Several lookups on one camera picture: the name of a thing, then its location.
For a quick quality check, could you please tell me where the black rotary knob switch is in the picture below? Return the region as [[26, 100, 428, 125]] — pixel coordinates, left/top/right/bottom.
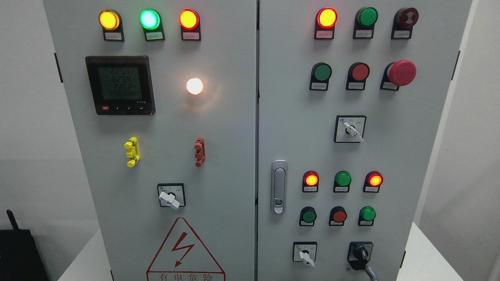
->
[[347, 241, 373, 270]]

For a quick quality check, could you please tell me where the red terminal connector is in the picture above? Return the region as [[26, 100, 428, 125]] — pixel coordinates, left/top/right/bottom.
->
[[194, 137, 206, 167]]

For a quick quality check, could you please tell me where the red lit indicator middle left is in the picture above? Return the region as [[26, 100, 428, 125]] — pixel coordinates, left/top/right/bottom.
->
[[302, 171, 319, 193]]

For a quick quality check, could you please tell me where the white lit indicator lamp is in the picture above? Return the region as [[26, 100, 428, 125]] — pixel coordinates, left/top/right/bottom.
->
[[186, 78, 204, 95]]

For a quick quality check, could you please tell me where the green push button lower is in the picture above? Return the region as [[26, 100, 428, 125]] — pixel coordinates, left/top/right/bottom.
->
[[299, 206, 317, 227]]

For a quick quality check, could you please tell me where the green push button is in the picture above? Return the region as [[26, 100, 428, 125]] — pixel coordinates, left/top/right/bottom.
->
[[299, 206, 317, 227], [309, 62, 332, 91]]

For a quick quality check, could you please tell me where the green push button upper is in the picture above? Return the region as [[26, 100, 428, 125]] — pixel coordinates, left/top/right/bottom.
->
[[309, 62, 332, 91]]

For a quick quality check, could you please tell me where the grey left cabinet door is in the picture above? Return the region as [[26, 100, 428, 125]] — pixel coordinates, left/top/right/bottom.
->
[[43, 0, 257, 281]]

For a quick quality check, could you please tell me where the grey cabinet door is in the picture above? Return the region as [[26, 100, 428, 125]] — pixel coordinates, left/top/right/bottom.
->
[[256, 0, 472, 281], [43, 0, 257, 281]]

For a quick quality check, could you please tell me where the green indicator middle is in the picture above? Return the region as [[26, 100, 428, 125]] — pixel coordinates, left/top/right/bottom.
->
[[333, 171, 352, 193]]

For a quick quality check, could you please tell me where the grey right cabinet door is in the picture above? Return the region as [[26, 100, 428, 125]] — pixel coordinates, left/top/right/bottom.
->
[[256, 0, 472, 281]]

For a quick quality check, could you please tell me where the red push button lower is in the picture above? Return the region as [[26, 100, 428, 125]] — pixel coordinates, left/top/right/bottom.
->
[[329, 206, 348, 226]]

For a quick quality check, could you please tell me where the red push button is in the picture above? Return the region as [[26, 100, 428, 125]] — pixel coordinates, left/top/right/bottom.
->
[[329, 206, 348, 226], [345, 62, 370, 91]]

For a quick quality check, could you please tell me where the yellow terminal connector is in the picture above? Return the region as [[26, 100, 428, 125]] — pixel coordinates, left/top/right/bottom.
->
[[123, 137, 140, 168]]

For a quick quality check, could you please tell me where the red push button upper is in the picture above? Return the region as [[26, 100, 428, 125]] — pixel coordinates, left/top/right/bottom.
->
[[345, 62, 370, 91]]

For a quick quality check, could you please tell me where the red indicator middle right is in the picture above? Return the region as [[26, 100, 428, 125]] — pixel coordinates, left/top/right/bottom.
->
[[363, 171, 384, 193]]

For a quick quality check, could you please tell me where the red lit indicator light left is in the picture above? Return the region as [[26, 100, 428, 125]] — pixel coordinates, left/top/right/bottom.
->
[[179, 9, 201, 41]]

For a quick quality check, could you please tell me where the red electric warning sign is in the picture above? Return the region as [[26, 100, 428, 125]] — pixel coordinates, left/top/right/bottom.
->
[[146, 217, 226, 281]]

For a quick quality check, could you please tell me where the green indicator lower right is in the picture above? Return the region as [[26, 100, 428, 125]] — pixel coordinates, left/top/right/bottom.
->
[[358, 206, 377, 226]]

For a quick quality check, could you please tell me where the black digital power meter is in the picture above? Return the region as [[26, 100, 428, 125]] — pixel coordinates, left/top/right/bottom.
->
[[85, 55, 155, 116]]

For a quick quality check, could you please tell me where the red lit indicator top right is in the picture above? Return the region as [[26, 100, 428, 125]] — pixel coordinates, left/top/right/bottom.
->
[[314, 7, 338, 40]]

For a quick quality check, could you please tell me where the green lit indicator light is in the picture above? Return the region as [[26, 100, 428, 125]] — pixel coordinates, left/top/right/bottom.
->
[[139, 9, 165, 42]]

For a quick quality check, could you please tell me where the red emergency stop button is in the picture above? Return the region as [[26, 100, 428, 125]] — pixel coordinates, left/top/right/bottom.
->
[[380, 59, 417, 91]]

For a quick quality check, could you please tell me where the green indicator top right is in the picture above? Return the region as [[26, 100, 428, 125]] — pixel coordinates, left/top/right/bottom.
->
[[352, 7, 378, 39]]

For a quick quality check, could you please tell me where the yellow indicator light top left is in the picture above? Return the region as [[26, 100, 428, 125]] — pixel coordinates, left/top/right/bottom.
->
[[99, 9, 124, 41]]

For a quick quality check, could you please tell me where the dark red buzzer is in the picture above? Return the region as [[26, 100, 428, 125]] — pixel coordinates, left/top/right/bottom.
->
[[391, 7, 419, 40]]

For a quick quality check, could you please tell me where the black box with antenna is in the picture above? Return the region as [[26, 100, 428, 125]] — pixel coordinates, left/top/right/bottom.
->
[[0, 210, 49, 281]]

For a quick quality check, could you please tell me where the silver door latch handle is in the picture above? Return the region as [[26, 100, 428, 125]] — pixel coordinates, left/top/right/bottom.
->
[[270, 160, 288, 215]]

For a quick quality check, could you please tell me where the white selector switch left door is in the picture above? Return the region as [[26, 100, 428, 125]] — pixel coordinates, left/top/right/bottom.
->
[[157, 183, 186, 210]]

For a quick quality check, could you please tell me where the white selector switch upper right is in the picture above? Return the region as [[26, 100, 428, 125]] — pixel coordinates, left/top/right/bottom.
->
[[334, 115, 367, 143]]

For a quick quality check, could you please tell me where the white selector switch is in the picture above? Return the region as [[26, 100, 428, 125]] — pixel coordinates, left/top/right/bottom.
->
[[292, 242, 318, 268], [334, 115, 367, 143]]

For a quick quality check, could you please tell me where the white selector switch lower right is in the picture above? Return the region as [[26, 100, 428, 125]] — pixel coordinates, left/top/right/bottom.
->
[[292, 242, 318, 268]]

